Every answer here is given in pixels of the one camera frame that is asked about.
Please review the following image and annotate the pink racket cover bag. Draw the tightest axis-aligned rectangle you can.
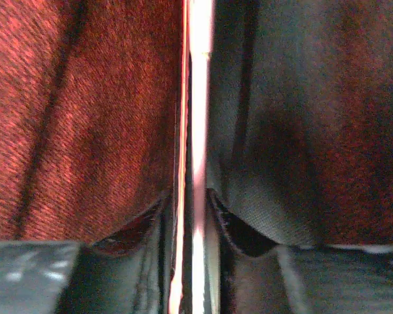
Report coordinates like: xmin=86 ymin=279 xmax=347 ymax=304
xmin=0 ymin=1 xmax=393 ymax=244

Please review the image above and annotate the pink racket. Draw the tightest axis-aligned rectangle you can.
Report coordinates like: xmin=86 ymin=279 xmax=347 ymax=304
xmin=168 ymin=0 xmax=218 ymax=313

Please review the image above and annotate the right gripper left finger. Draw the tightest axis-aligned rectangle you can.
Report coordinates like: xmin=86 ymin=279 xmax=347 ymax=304
xmin=0 ymin=197 xmax=172 ymax=313

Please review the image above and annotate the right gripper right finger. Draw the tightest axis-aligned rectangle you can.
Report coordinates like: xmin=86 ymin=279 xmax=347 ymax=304
xmin=207 ymin=190 xmax=393 ymax=313

